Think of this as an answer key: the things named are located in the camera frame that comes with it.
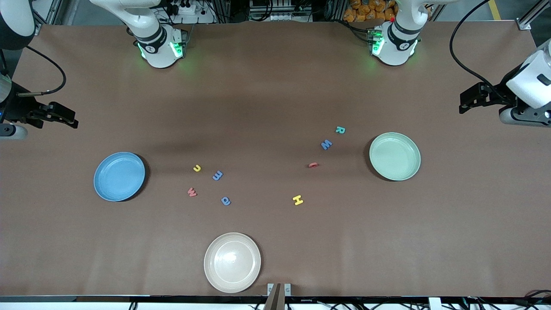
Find blue plate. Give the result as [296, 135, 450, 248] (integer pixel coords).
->
[93, 152, 146, 202]

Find white power strip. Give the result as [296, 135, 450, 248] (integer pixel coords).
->
[170, 0, 216, 24]

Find pale green plate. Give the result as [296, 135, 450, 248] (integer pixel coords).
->
[369, 132, 421, 181]

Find brown camera post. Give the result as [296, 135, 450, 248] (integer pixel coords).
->
[263, 283, 286, 310]

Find grey metal bracket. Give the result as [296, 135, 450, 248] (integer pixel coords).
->
[267, 283, 292, 297]

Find orange mesh bag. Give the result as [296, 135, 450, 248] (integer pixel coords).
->
[344, 0, 396, 23]

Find white table edge rail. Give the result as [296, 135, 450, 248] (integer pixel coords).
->
[0, 295, 551, 310]

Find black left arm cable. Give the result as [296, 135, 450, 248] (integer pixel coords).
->
[449, 0, 515, 104]

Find beige plate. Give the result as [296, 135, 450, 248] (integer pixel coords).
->
[204, 232, 262, 294]

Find brown table cover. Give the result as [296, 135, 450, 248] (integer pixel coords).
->
[0, 21, 551, 298]

